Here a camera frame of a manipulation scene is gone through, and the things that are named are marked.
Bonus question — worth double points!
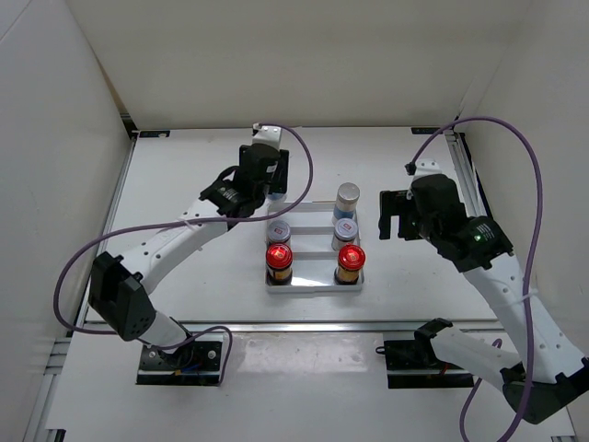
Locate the front aluminium rail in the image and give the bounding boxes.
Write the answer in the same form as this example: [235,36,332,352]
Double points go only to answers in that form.
[75,320,507,335]

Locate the left aluminium rail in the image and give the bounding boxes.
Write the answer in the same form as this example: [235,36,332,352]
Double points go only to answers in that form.
[52,133,138,335]

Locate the silver-lid shaker bottle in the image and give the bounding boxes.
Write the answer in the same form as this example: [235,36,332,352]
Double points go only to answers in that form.
[266,193,286,204]
[332,182,360,225]

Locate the left black table label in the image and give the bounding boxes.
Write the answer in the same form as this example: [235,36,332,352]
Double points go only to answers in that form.
[138,130,170,138]

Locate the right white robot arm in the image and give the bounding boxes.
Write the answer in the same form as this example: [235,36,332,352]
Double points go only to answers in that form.
[378,173,588,425]

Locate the white-lid small jar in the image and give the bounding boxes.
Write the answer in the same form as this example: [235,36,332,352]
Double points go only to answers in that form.
[331,218,359,251]
[266,220,292,246]

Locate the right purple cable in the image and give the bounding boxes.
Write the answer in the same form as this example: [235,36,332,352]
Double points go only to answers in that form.
[402,116,543,442]

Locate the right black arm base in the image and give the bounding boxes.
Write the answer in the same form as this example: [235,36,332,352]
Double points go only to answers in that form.
[375,318,474,390]

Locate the red-lid sauce jar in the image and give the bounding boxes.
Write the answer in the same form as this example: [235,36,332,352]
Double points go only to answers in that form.
[334,244,366,285]
[265,243,294,285]

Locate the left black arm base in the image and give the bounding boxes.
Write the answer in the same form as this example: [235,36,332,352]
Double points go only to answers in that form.
[135,326,233,387]

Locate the white plastic organizer tray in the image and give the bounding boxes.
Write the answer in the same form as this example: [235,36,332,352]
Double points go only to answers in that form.
[266,201,364,296]

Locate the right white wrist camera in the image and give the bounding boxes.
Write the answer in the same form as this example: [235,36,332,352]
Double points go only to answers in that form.
[405,158,443,180]

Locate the aluminium rail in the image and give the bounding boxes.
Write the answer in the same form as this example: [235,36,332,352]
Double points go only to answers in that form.
[444,128,507,259]
[52,133,138,335]
[75,320,507,335]

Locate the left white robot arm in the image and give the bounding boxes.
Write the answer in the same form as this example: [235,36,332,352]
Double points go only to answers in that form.
[89,143,288,368]

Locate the black table label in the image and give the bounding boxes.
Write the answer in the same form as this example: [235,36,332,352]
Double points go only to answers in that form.
[410,126,439,135]
[138,130,170,138]

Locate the right aluminium rail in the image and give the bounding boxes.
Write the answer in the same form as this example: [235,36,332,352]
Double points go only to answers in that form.
[444,128,507,259]

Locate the right black table label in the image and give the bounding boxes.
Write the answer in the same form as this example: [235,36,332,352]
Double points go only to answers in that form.
[410,126,439,135]

